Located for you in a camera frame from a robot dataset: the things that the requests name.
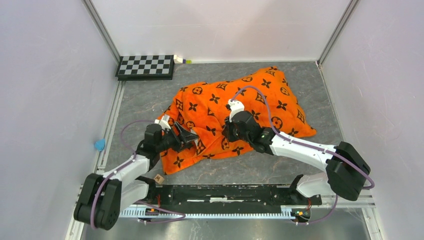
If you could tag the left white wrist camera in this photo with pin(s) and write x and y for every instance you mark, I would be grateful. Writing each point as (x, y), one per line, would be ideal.
(164, 122)

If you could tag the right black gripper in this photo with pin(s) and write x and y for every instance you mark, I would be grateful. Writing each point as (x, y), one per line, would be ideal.
(227, 132)

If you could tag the small white green bottle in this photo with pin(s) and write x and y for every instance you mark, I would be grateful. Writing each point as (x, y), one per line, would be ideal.
(180, 60)

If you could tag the white toothed cable duct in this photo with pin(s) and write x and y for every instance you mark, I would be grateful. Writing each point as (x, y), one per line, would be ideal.
(140, 212)

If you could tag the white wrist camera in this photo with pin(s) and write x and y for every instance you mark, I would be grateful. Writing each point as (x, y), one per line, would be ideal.
(164, 122)
(234, 106)

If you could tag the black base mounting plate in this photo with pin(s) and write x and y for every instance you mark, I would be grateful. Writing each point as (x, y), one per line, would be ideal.
(228, 198)

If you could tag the blue plastic clip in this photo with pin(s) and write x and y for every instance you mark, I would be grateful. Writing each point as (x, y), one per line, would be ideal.
(99, 145)

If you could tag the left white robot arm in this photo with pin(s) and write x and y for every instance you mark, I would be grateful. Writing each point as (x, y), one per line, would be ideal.
(104, 196)

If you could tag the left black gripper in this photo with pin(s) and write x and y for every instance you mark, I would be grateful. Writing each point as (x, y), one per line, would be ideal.
(186, 136)

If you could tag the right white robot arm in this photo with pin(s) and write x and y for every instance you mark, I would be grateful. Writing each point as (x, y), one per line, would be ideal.
(343, 171)

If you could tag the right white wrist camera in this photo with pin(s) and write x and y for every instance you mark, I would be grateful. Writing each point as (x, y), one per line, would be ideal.
(234, 106)

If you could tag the small wooden letter block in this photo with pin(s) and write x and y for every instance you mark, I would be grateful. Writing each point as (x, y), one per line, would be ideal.
(159, 179)

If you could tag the black white checkerboard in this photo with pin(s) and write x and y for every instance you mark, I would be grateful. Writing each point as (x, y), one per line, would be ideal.
(145, 68)

